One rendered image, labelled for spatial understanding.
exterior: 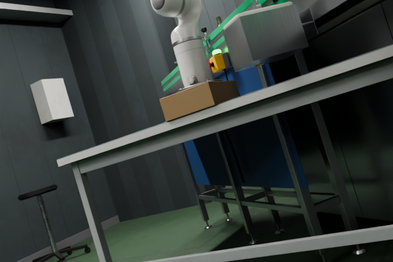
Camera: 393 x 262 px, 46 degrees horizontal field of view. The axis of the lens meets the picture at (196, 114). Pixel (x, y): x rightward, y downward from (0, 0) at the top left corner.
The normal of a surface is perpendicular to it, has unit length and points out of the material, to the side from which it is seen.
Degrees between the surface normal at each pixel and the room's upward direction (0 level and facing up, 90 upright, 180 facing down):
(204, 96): 90
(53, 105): 90
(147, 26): 90
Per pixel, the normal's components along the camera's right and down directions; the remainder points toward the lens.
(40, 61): 0.81, -0.28
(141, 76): -0.50, 0.11
